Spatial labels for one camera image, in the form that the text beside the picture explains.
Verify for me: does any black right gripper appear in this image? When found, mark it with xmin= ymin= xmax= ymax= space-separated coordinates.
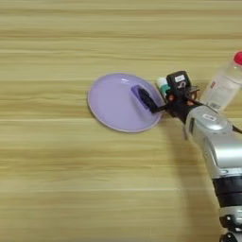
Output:
xmin=138 ymin=85 xmax=203 ymax=124

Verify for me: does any purple eraser block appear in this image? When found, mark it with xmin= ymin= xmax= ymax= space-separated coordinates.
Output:
xmin=130 ymin=84 xmax=153 ymax=110

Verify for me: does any white and teal glue stick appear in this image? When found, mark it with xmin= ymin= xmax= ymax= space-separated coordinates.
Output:
xmin=156 ymin=77 xmax=171 ymax=96

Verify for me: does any purple round plate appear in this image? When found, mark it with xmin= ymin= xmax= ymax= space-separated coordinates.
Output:
xmin=87 ymin=73 xmax=164 ymax=133

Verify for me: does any clear bottle with red cap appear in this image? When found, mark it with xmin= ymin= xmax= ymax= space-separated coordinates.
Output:
xmin=199 ymin=51 xmax=242 ymax=113

